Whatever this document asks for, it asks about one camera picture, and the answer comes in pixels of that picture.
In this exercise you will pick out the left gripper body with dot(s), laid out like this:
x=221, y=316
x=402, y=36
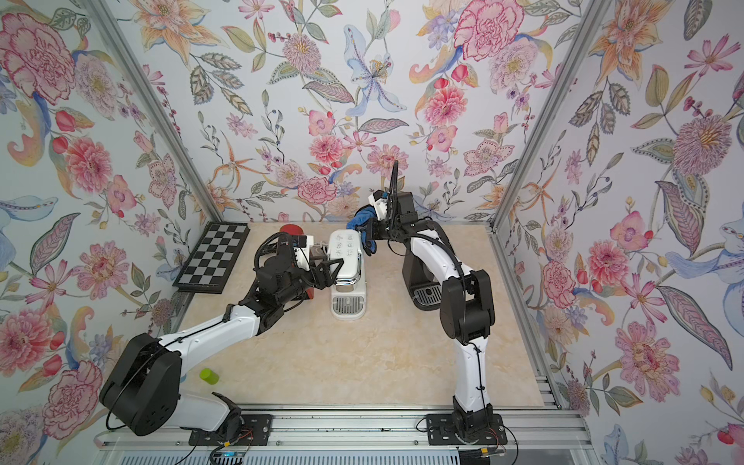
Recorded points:
x=299, y=281

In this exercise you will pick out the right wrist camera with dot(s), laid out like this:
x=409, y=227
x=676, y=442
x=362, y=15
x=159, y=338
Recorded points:
x=379, y=200

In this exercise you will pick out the aluminium front rail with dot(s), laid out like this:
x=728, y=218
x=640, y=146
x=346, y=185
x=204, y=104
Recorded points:
x=386, y=429

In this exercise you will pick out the small green cylinder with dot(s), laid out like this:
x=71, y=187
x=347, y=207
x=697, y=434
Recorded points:
x=209, y=376

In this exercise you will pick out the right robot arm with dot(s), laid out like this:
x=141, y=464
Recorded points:
x=436, y=279

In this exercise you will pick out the blue grey cleaning cloth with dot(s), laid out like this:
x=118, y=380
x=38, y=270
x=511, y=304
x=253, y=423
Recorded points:
x=365, y=223

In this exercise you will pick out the black white chessboard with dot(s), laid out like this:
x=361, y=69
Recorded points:
x=208, y=268

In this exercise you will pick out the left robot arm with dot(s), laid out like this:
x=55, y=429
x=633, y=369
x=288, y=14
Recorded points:
x=143, y=390

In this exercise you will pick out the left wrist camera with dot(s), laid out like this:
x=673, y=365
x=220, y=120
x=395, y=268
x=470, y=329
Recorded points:
x=302, y=249

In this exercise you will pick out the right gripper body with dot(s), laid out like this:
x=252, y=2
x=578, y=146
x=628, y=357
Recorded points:
x=388, y=230

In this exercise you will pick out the red coffee machine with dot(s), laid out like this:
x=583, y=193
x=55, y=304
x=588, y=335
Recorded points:
x=295, y=230

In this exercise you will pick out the black coffee machine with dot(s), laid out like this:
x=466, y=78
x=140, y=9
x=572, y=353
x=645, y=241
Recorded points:
x=423, y=288

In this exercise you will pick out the white coffee machine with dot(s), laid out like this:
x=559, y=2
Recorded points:
x=348, y=294

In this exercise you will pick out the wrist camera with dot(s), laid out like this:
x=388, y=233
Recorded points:
x=379, y=200
x=302, y=249

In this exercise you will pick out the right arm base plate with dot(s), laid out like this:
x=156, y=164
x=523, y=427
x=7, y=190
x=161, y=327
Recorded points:
x=444, y=430

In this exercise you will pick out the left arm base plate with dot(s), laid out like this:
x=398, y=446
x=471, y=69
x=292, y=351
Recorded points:
x=249, y=430

